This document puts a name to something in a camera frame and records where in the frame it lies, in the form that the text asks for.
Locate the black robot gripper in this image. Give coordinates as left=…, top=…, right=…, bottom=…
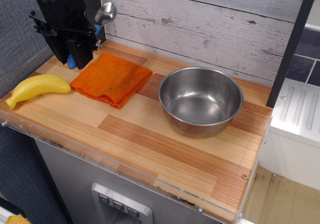
left=30, top=0, right=101, bottom=70

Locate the blue handled metal spoon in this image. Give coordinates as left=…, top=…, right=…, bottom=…
left=66, top=1, right=118, bottom=69

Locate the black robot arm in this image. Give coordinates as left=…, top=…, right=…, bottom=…
left=29, top=0, right=102, bottom=70

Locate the yellow plastic banana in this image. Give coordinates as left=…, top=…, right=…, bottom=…
left=6, top=74, right=71, bottom=109

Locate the orange folded cloth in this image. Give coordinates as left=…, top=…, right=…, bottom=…
left=70, top=53, right=153, bottom=109

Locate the clear acrylic edge guard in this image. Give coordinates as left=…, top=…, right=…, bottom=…
left=0, top=103, right=272, bottom=224

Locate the stainless steel pot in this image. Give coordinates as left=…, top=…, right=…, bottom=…
left=158, top=67, right=244, bottom=138

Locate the grey toy fridge cabinet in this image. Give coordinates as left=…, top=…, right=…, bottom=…
left=36, top=140, right=237, bottom=224

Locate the yellow object bottom corner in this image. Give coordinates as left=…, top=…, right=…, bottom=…
left=6, top=215, right=31, bottom=224

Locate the white toy sink unit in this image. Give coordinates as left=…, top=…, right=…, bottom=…
left=258, top=79, right=320, bottom=190

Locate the black left frame post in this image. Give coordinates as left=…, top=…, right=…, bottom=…
left=82, top=0, right=107, bottom=47

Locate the black vertical frame post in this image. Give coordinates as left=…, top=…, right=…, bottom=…
left=266, top=0, right=315, bottom=108

